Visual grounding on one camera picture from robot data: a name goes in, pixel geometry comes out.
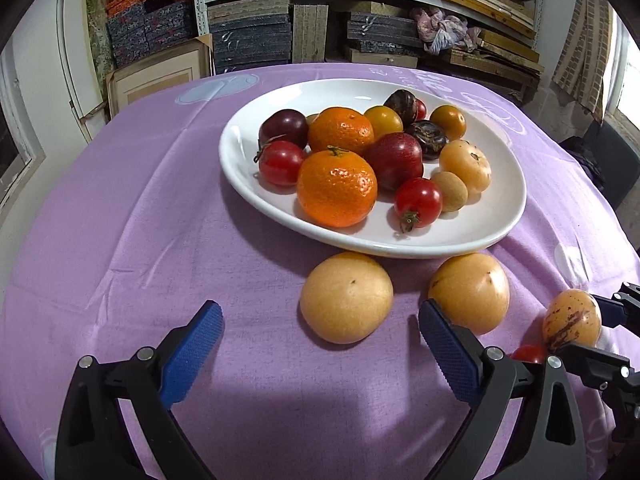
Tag small yellow round fruit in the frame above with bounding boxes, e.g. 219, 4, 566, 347
363, 105, 404, 141

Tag pale striped pepino melon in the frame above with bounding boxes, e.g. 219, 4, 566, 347
439, 139, 492, 195

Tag blue and orange patterned boxes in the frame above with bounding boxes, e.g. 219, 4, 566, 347
106, 0, 197, 68

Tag green marbled panel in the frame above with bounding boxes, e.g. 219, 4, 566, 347
85, 0, 117, 81

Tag wrinkled dark purple fruit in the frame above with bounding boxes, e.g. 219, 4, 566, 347
405, 120, 449, 161

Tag wooden picture frame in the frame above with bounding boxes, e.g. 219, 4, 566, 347
106, 35, 213, 117

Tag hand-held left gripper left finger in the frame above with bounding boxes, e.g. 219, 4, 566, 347
55, 300, 225, 480

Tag dark purple plum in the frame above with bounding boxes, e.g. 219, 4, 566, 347
258, 109, 309, 150

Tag dark chair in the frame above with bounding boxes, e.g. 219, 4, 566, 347
597, 119, 640, 211

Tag white metal shelf rack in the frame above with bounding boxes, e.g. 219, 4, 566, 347
192, 0, 546, 68

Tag stack of dark navy boxes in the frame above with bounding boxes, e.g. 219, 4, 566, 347
207, 15, 293, 73
347, 12, 426, 56

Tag dark cloth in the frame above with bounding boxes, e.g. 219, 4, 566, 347
560, 136, 608, 188

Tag white framed sliding window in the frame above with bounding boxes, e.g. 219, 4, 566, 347
0, 45, 47, 211

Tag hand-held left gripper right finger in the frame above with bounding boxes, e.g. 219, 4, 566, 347
418, 299, 587, 480

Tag pink cloth bundle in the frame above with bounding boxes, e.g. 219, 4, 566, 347
411, 6, 482, 55

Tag orange-yellow round fruit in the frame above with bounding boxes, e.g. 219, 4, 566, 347
429, 104, 467, 141

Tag dark purple striped fruit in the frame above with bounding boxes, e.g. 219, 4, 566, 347
383, 89, 419, 127

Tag red plum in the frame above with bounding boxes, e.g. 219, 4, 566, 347
363, 132, 425, 192

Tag purple streaked pepino melon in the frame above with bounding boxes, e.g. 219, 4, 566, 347
542, 289, 603, 352

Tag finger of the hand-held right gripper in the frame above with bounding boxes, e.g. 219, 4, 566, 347
557, 342, 633, 391
592, 282, 640, 336

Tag white oval plate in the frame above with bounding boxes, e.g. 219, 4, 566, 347
218, 78, 528, 260

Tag yellow passion fruit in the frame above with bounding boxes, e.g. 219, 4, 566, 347
299, 252, 395, 345
428, 253, 511, 336

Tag orange mandarin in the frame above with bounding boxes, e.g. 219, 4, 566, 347
297, 146, 379, 228
307, 106, 376, 157

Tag brown checked curtain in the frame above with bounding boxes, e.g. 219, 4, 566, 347
550, 0, 617, 123

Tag white panel board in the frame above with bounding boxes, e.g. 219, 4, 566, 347
56, 0, 108, 141

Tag upright woven box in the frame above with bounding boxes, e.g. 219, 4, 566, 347
292, 4, 329, 63

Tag purple printed tablecloth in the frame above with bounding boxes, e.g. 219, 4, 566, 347
0, 62, 640, 480

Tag shelf with stacked frames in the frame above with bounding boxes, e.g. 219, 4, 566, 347
95, 0, 546, 101

